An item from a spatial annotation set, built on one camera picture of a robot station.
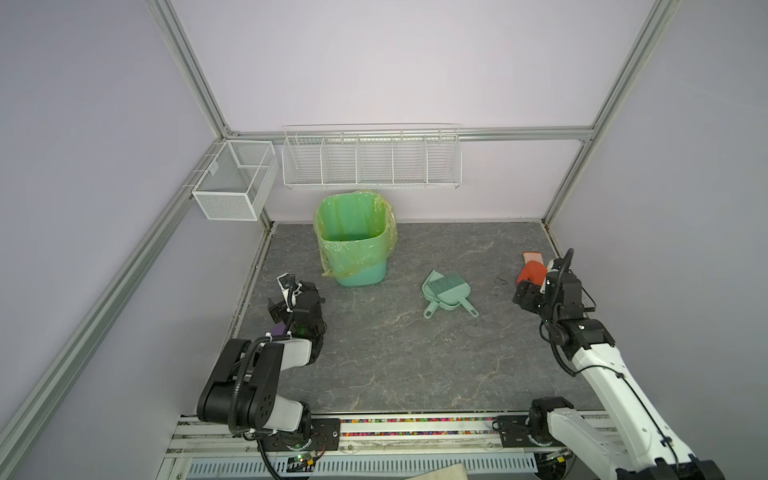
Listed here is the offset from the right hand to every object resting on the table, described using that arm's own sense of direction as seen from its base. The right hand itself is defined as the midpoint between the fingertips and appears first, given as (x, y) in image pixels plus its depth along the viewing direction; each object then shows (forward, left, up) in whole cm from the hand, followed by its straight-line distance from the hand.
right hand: (536, 290), depth 79 cm
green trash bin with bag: (+29, +52, -7) cm, 60 cm away
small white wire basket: (+38, +92, +8) cm, 100 cm away
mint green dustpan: (+7, +26, -16) cm, 31 cm away
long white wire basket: (+45, +46, +13) cm, 65 cm away
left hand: (+4, +70, -6) cm, 70 cm away
